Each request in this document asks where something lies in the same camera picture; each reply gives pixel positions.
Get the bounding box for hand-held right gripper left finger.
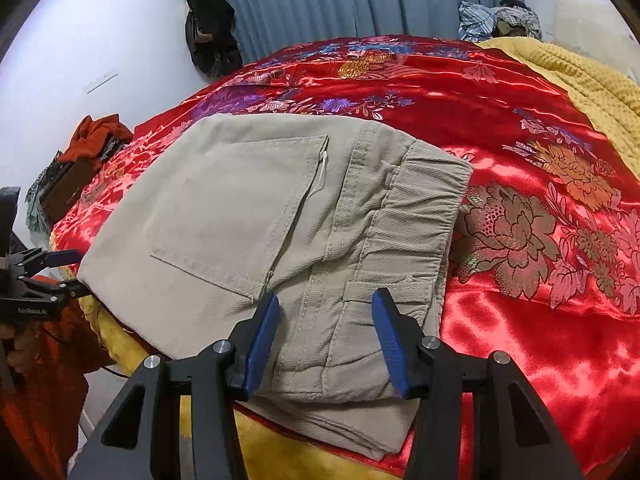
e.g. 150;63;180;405
67;292;281;480

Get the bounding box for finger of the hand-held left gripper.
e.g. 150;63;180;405
22;282;88;306
15;248;83;276

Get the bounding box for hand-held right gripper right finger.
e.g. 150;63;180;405
371;287;586;480

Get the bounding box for beige pants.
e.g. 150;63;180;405
77;112;475;462

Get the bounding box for grey patterned cloth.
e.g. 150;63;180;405
25;150;63;233

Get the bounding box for yellow fleece blanket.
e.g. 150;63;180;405
75;292;401;480

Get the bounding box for red floral satin blanket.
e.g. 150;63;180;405
50;35;640;480

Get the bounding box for yellow knitted blanket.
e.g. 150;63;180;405
475;37;640;181

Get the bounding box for dark patterned cloth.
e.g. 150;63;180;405
492;0;543;41

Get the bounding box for black clothes hanging on wall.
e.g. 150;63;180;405
181;0;244;78

